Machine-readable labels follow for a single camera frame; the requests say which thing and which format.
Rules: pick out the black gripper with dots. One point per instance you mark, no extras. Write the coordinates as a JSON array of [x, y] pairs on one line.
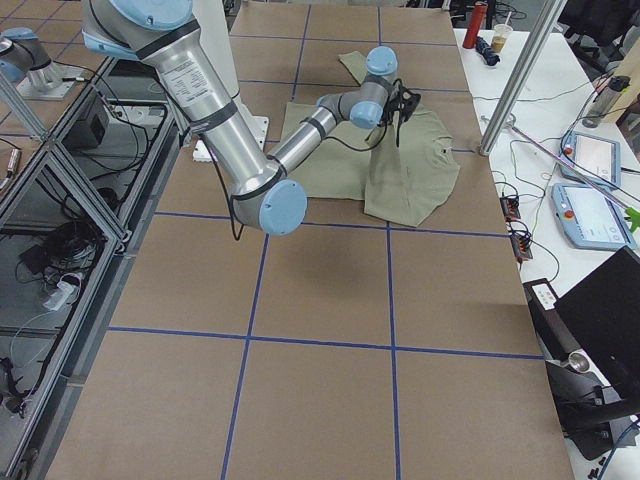
[[396, 111]]

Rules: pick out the reacher grabber stick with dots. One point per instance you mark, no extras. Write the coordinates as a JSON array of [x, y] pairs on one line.
[[604, 187]]

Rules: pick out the grey robot arm at edge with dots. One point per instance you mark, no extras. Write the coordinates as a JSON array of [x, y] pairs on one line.
[[26, 64]]

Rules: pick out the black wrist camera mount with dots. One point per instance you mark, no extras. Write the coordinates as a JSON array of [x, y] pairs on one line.
[[399, 87]]

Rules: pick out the red water bottle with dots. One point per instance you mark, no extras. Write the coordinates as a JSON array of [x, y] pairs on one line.
[[477, 17]]

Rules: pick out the near teach pendant tablet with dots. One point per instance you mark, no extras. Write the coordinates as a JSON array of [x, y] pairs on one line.
[[589, 220]]

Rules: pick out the iced coffee cup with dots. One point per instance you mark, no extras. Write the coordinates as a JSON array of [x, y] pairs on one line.
[[501, 33]]

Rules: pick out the folded dark blue umbrella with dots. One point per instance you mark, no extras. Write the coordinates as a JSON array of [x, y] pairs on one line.
[[483, 48]]

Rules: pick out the black power box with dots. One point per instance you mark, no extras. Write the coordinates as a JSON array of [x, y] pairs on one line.
[[89, 129]]

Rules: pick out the aluminium frame post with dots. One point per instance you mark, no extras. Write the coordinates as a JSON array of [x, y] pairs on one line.
[[533, 47]]

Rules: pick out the olive green long-sleeve shirt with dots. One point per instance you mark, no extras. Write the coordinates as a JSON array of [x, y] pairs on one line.
[[344, 146]]

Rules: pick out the far teach pendant tablet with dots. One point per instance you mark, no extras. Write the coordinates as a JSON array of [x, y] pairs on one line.
[[599, 155]]

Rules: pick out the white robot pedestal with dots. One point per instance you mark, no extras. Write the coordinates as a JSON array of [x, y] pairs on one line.
[[214, 55]]

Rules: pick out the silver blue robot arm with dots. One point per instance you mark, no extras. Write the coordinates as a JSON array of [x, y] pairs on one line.
[[166, 36]]

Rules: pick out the teach pendant tablet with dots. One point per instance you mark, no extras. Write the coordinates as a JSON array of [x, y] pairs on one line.
[[599, 155], [589, 220]]

